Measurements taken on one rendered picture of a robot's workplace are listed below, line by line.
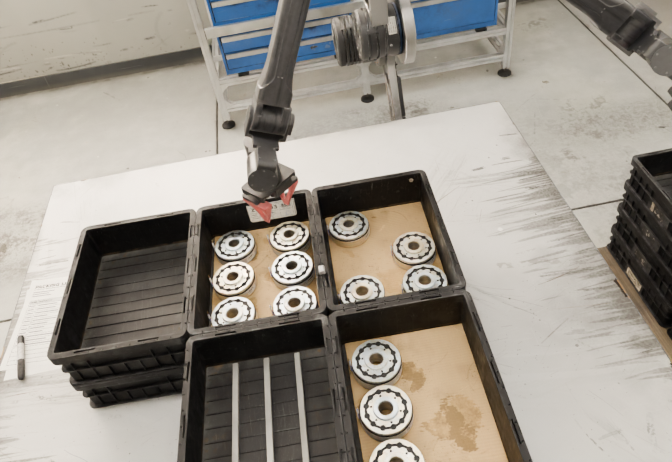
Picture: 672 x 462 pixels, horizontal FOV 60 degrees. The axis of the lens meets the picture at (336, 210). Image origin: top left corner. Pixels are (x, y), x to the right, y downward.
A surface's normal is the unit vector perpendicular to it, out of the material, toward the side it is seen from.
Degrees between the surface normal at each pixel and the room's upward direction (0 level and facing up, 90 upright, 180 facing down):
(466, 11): 90
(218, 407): 0
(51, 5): 90
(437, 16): 90
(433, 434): 0
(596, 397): 0
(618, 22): 87
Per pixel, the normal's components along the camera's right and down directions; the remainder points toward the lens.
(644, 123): -0.12, -0.72
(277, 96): 0.21, 0.52
